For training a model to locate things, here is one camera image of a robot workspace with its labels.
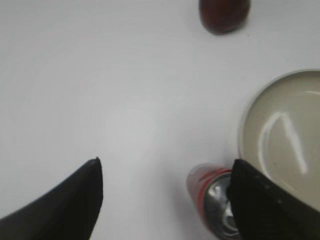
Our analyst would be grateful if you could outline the red cola can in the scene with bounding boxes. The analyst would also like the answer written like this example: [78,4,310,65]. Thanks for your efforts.
[186,163,242,240]

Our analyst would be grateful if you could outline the dark red wax apple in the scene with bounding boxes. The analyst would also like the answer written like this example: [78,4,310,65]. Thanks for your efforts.
[198,0,251,35]

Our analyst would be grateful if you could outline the beige round plate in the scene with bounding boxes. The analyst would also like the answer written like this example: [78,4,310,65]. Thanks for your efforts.
[238,69,320,210]

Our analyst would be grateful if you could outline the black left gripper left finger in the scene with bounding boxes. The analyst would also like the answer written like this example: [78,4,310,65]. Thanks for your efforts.
[0,158,103,240]

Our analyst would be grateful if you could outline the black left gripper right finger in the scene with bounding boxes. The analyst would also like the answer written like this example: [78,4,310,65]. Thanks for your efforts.
[227,159,320,240]

